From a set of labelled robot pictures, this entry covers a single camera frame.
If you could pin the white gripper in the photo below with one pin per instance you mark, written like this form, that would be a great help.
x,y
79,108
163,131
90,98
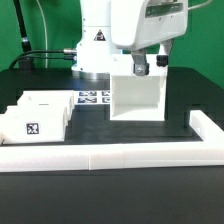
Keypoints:
x,y
137,24

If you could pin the white drawer cabinet box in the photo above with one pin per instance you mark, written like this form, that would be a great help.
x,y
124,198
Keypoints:
x,y
137,98

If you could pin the white drawer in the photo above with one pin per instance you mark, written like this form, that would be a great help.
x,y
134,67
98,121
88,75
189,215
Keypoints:
x,y
33,124
48,97

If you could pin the white front drawer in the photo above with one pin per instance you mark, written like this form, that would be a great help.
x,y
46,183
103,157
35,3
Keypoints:
x,y
33,124

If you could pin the white marker tag plate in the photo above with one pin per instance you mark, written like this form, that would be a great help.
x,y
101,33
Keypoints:
x,y
92,97

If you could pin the white U-shaped fence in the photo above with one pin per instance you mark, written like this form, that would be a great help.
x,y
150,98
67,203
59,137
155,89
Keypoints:
x,y
207,151

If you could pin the black pole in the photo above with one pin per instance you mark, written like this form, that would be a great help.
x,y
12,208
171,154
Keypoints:
x,y
26,46

